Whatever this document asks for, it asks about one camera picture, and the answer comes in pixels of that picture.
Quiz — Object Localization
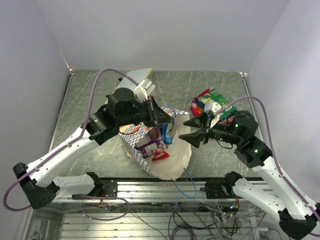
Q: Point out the red snack pack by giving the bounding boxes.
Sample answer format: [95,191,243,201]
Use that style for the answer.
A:
[151,150,170,162]

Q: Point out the aluminium frame rail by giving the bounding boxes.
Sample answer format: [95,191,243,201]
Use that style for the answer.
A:
[49,179,278,203]

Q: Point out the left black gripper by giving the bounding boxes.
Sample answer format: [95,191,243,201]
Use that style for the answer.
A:
[117,95,175,128]

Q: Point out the orange Fox's candy bag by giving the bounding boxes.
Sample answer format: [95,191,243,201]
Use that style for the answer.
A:
[192,103,203,116]

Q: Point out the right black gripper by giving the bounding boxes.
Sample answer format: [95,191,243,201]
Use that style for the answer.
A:
[178,110,243,148]

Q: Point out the pink snack bag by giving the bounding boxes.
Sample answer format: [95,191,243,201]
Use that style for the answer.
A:
[190,88,237,124]

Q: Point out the blue checkered paper bag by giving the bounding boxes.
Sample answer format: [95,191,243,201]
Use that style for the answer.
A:
[119,107,192,180]

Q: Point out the blue white snack pack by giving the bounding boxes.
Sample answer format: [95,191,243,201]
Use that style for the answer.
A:
[160,123,173,145]

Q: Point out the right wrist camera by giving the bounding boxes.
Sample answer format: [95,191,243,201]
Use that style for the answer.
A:
[204,99,222,129]

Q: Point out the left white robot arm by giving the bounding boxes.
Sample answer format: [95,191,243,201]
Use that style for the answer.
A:
[13,88,174,210]

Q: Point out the purple snack pack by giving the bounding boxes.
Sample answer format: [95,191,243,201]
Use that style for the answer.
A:
[134,127,168,158]

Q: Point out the green snack pack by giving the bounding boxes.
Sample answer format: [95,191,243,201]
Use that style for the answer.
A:
[205,88,237,122]

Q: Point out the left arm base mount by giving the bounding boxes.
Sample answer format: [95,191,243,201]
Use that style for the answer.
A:
[71,179,117,200]

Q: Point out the loose cables under table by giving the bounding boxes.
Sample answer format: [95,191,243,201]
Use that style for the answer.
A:
[82,197,276,240]

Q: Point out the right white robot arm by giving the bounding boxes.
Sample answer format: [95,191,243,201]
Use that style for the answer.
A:
[179,110,320,240]

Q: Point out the blue snack bag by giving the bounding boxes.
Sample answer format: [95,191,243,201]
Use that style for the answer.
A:
[196,95,212,105]

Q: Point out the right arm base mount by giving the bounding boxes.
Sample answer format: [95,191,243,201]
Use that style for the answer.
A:
[204,178,236,200]

